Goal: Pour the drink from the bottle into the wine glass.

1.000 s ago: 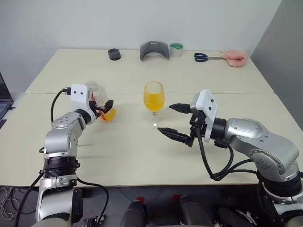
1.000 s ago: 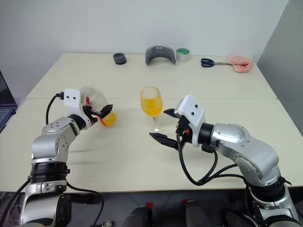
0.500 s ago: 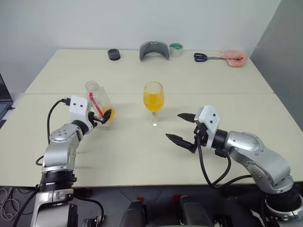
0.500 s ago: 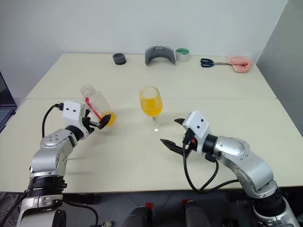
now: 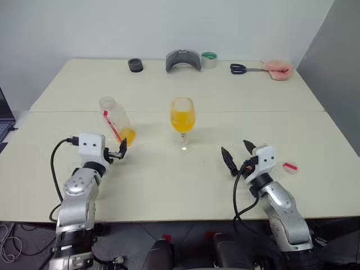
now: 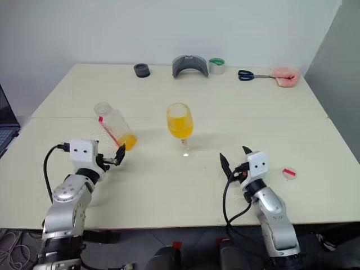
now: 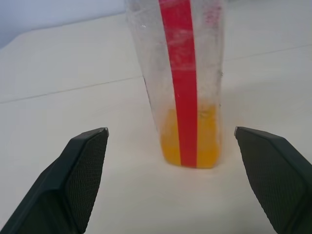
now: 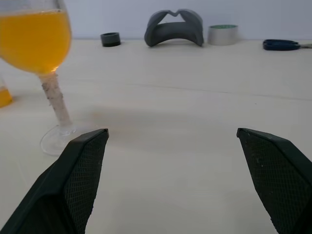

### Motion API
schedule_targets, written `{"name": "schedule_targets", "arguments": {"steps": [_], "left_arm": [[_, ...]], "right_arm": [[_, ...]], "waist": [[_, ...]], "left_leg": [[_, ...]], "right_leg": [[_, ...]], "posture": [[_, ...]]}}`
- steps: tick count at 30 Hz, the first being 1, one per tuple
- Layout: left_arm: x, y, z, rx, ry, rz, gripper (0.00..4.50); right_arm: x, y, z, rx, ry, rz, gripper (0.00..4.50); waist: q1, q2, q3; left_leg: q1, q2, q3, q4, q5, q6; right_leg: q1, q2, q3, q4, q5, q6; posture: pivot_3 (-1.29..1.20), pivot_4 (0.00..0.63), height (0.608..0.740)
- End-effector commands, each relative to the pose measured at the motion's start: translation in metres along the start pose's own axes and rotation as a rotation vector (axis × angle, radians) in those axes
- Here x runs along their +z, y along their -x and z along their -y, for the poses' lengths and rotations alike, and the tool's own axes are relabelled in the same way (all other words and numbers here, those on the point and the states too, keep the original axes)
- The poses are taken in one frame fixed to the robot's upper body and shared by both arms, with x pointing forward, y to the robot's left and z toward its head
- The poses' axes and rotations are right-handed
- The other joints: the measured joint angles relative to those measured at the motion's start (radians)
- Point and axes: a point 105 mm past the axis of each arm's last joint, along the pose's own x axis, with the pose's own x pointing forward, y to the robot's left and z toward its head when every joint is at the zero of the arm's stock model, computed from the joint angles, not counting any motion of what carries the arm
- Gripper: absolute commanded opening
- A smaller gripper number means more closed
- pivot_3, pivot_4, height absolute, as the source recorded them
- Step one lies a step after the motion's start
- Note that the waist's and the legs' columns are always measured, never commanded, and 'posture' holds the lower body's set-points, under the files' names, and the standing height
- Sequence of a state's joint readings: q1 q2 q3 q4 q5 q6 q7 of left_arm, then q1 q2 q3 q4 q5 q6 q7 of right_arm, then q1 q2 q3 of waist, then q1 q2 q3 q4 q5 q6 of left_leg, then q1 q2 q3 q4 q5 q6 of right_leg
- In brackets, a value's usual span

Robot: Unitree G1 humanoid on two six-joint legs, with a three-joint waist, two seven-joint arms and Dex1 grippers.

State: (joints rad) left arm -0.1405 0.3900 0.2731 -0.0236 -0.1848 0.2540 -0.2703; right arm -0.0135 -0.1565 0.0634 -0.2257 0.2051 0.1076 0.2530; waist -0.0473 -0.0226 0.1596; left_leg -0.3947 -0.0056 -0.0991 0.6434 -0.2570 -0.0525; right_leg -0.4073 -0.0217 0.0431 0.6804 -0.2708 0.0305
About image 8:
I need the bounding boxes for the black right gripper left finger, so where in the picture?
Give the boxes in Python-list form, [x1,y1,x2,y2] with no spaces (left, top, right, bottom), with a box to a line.
[0,128,109,234]

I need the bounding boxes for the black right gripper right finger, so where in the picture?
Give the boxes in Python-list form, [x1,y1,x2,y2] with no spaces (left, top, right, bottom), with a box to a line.
[236,127,312,234]

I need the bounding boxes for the clear plastic drink bottle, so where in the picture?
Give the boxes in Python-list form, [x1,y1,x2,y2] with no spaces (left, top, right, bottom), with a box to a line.
[0,75,13,109]

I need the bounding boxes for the wine glass with wrapped stem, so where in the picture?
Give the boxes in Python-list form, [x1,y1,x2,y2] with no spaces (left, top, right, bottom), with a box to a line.
[0,0,81,157]

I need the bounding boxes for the silver tape roll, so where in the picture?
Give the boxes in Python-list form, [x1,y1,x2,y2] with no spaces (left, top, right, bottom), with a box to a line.
[207,24,240,46]

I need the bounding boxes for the grey curved plastic shell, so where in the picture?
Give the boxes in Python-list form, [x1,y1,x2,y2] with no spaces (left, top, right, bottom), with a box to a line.
[144,8,205,48]

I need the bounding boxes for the blue handled scissors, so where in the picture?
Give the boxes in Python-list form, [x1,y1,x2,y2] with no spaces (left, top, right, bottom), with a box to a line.
[262,39,312,52]

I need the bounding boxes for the small dark grey ring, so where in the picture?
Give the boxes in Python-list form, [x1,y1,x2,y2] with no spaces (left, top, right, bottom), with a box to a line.
[100,32,121,48]

